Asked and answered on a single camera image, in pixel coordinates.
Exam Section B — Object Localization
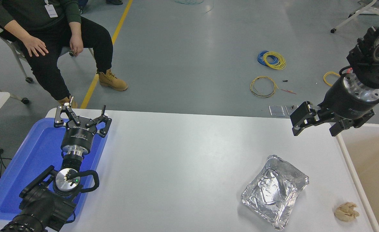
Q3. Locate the person's left hand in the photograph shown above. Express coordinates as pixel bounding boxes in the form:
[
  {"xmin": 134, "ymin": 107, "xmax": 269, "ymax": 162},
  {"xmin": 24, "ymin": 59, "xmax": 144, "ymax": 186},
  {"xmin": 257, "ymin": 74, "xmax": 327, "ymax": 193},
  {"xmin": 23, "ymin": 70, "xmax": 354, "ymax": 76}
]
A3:
[{"xmin": 69, "ymin": 34, "xmax": 84, "ymax": 58}]

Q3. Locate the blue plastic tray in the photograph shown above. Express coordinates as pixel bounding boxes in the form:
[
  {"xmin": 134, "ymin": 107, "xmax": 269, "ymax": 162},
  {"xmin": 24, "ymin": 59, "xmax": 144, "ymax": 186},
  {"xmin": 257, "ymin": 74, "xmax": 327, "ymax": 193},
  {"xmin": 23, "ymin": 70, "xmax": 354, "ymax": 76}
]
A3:
[{"xmin": 0, "ymin": 118, "xmax": 109, "ymax": 221}]

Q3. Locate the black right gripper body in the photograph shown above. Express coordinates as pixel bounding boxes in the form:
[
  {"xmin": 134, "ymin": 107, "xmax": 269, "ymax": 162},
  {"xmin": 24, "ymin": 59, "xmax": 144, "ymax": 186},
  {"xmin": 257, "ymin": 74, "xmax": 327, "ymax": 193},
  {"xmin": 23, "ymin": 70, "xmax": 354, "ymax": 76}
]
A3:
[{"xmin": 318, "ymin": 77, "xmax": 379, "ymax": 121}]

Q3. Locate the person's right hand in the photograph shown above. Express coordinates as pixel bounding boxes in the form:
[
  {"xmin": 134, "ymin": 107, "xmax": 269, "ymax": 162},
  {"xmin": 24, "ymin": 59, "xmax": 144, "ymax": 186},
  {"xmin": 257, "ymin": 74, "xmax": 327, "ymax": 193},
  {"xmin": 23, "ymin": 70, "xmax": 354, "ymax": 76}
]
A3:
[{"xmin": 23, "ymin": 35, "xmax": 49, "ymax": 58}]

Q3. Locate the crumpled tan paper ball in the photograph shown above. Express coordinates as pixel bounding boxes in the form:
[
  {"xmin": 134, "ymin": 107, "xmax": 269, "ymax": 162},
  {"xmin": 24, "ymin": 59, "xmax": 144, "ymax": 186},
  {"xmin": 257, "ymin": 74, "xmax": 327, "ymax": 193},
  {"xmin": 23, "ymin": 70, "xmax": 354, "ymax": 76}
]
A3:
[{"xmin": 334, "ymin": 202, "xmax": 360, "ymax": 222}]

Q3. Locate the white ID badge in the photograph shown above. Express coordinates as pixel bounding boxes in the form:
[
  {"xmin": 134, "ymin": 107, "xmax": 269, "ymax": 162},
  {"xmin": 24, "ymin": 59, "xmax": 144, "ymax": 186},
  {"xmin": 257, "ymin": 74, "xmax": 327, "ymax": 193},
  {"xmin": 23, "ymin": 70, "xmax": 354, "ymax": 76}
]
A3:
[{"xmin": 44, "ymin": 0, "xmax": 58, "ymax": 18}]

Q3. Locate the thin yellow wire coil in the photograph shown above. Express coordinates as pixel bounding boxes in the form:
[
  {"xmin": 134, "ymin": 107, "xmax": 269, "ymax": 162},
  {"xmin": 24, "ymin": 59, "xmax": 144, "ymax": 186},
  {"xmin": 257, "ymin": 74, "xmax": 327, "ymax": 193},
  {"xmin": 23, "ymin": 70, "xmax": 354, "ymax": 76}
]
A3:
[{"xmin": 323, "ymin": 71, "xmax": 341, "ymax": 87}]

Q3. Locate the green wire coil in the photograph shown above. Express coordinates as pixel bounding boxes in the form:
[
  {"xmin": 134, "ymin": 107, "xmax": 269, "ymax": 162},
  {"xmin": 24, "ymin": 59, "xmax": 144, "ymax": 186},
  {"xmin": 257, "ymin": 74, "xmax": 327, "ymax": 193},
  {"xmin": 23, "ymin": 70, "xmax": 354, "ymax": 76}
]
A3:
[{"xmin": 173, "ymin": 0, "xmax": 215, "ymax": 14}]

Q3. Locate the grey wheeled chair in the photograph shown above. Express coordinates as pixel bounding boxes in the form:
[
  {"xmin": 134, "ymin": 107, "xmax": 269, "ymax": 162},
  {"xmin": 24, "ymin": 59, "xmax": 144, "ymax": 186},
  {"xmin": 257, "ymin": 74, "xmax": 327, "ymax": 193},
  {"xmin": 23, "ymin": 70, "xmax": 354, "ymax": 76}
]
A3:
[{"xmin": 0, "ymin": 27, "xmax": 95, "ymax": 84}]

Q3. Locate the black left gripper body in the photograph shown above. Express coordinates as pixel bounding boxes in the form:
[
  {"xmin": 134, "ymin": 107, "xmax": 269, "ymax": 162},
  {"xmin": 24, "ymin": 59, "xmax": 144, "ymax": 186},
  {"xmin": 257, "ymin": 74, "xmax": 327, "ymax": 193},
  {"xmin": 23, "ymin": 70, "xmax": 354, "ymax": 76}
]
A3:
[{"xmin": 61, "ymin": 120, "xmax": 97, "ymax": 150}]

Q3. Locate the blue wire coil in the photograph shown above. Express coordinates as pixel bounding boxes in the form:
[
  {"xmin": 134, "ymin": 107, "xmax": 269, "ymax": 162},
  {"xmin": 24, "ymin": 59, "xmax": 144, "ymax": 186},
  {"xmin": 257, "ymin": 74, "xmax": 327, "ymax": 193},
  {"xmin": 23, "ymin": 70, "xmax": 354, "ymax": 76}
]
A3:
[{"xmin": 257, "ymin": 50, "xmax": 278, "ymax": 67}]

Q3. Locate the yellow and black wire coil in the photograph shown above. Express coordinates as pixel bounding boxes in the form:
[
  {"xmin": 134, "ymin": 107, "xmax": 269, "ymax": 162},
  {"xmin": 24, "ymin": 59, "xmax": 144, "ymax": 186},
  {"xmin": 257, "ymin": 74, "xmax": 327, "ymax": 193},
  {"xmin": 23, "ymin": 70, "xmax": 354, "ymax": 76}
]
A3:
[{"xmin": 250, "ymin": 76, "xmax": 279, "ymax": 98}]

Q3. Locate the white wheeled chair frame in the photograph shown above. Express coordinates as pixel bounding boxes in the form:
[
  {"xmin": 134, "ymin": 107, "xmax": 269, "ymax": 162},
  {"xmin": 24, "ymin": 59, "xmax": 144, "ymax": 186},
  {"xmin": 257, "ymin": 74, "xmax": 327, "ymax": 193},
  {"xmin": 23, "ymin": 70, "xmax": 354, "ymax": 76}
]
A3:
[{"xmin": 331, "ymin": 0, "xmax": 379, "ymax": 34}]

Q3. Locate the silver foil tray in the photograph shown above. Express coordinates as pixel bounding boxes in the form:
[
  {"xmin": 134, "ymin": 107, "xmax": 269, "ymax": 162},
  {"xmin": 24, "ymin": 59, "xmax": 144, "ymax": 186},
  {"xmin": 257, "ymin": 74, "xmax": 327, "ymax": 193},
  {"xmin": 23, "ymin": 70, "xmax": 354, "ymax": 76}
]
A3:
[{"xmin": 241, "ymin": 155, "xmax": 309, "ymax": 230}]

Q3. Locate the grey wheeled stand leg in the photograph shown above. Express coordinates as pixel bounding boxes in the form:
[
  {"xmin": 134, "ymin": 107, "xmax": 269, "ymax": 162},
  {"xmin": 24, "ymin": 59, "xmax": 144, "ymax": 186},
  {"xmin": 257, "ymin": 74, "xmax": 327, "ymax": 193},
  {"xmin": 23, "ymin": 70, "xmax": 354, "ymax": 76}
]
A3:
[{"xmin": 0, "ymin": 83, "xmax": 30, "ymax": 104}]

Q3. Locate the person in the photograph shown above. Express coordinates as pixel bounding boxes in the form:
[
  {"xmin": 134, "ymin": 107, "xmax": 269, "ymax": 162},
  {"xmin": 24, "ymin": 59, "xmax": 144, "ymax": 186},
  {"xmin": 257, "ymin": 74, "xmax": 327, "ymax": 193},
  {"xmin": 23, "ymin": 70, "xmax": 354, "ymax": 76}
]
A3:
[{"xmin": 0, "ymin": 0, "xmax": 128, "ymax": 109}]

